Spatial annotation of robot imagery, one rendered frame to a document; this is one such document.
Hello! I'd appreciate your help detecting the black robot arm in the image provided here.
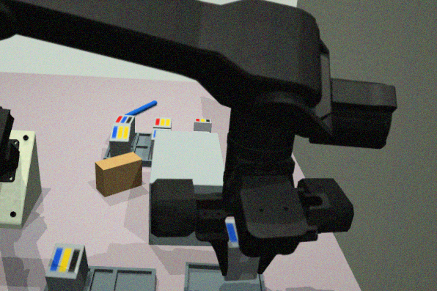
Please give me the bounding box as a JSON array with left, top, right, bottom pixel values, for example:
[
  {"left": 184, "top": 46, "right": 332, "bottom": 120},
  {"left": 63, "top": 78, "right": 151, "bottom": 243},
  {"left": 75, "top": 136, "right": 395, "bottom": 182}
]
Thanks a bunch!
[{"left": 0, "top": 0, "right": 397, "bottom": 257}]

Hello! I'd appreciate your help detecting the grey flat panel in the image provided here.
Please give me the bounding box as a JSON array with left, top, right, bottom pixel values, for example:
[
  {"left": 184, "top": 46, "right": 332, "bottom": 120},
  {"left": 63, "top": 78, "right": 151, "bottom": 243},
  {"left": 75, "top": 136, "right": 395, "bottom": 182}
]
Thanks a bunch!
[{"left": 292, "top": 0, "right": 437, "bottom": 291}]

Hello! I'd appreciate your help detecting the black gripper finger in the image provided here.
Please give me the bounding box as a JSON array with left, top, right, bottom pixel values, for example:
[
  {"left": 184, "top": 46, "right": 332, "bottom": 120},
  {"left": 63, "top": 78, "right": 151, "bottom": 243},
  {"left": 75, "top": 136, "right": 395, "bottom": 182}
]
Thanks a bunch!
[
  {"left": 257, "top": 255, "right": 276, "bottom": 274},
  {"left": 195, "top": 223, "right": 229, "bottom": 276}
]

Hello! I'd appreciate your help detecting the tan rectangular block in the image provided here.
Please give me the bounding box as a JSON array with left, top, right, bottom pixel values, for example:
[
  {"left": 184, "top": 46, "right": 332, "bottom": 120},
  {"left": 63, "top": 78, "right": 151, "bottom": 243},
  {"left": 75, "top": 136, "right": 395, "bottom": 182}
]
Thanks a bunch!
[{"left": 95, "top": 152, "right": 142, "bottom": 197}]

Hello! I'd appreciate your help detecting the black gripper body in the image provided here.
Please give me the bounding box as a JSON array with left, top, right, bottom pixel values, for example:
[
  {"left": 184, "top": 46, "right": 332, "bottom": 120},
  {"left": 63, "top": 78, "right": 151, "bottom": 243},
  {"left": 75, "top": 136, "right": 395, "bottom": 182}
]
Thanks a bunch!
[{"left": 150, "top": 133, "right": 354, "bottom": 237}]

